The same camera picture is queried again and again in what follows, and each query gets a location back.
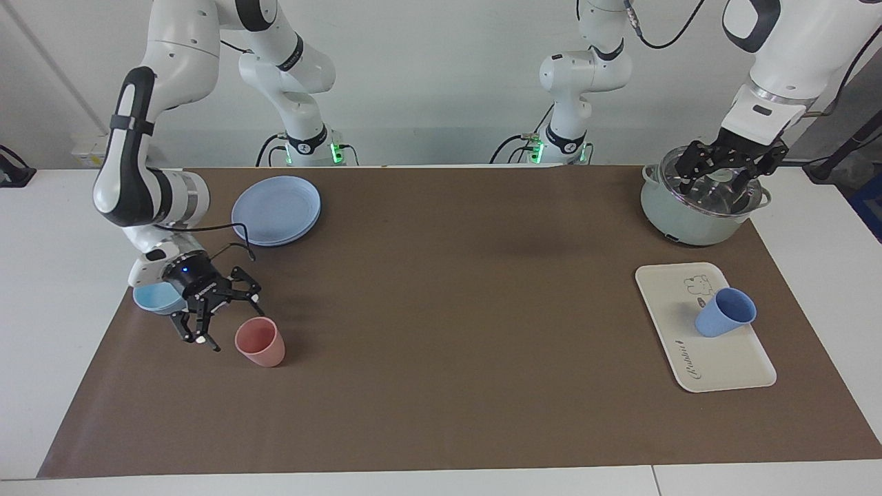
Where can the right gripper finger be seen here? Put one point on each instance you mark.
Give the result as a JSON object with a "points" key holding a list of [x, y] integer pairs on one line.
{"points": [[244, 286], [193, 324]]}

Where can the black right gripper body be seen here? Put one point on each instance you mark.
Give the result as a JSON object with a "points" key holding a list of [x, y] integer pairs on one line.
{"points": [[193, 282]]}

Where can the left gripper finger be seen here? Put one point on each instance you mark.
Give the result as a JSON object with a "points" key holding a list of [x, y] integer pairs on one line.
{"points": [[696, 162], [772, 158]]}

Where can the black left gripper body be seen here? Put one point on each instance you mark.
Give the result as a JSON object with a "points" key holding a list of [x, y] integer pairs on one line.
{"points": [[744, 148]]}

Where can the pink plastic cup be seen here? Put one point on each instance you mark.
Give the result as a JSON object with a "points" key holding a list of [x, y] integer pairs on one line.
{"points": [[262, 344]]}

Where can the blue plastic cup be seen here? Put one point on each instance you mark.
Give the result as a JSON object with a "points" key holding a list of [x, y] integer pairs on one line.
{"points": [[723, 313]]}

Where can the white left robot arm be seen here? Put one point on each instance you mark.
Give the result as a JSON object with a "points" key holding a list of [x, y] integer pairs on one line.
{"points": [[586, 72]]}

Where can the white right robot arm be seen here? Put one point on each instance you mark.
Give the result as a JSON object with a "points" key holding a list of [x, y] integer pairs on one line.
{"points": [[131, 179]]}

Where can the cream rabbit print tray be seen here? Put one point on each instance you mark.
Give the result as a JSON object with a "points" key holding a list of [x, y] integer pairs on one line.
{"points": [[723, 362]]}

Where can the glass pot lid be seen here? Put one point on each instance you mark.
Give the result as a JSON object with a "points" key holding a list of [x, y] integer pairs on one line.
{"points": [[716, 196]]}

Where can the light blue bowl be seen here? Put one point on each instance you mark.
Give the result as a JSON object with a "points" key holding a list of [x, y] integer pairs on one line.
{"points": [[155, 300]]}

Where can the black stand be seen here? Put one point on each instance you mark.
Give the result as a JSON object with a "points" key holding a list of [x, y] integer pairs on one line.
{"points": [[834, 155]]}

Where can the pale green electric pot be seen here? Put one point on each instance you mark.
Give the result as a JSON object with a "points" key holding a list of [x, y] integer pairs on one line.
{"points": [[682, 224]]}

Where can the light blue plate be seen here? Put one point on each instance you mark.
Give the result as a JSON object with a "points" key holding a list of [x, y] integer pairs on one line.
{"points": [[275, 210]]}

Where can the blue box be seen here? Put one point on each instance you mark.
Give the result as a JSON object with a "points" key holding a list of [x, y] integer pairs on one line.
{"points": [[869, 207]]}

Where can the brown table mat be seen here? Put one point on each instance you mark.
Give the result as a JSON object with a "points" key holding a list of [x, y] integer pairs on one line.
{"points": [[448, 331]]}

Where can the black device on table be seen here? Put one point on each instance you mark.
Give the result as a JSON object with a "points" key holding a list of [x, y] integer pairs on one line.
{"points": [[14, 176]]}

